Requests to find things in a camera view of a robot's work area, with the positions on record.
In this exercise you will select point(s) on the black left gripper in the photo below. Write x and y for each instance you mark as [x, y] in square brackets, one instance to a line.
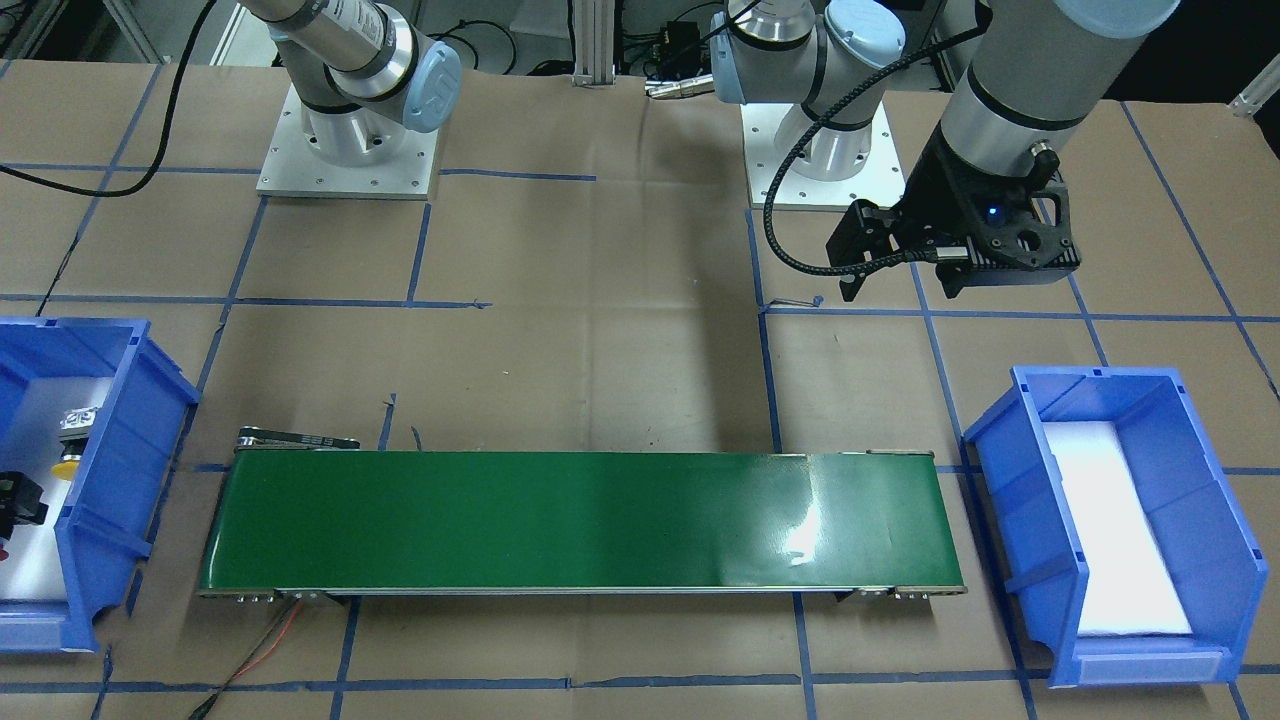
[938, 190]

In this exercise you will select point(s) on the aluminium frame post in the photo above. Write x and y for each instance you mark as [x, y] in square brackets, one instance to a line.
[593, 35]

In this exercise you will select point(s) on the blue empty bin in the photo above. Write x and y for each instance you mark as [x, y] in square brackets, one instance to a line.
[103, 529]

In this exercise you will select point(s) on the yellow push button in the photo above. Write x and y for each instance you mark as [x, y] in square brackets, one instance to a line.
[74, 431]

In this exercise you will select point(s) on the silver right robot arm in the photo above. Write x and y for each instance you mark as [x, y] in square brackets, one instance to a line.
[363, 54]

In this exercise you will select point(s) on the white foam pad target bin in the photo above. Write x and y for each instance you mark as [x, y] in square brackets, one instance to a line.
[31, 444]

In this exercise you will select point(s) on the green conveyor belt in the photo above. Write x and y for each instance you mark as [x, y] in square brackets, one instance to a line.
[489, 522]

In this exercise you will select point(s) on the black electronics box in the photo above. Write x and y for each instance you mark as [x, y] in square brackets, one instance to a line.
[678, 53]

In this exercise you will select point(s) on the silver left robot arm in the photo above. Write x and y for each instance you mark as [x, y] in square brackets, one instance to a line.
[1038, 70]

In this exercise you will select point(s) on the blue bin with buttons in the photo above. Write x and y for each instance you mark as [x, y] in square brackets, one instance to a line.
[1215, 563]

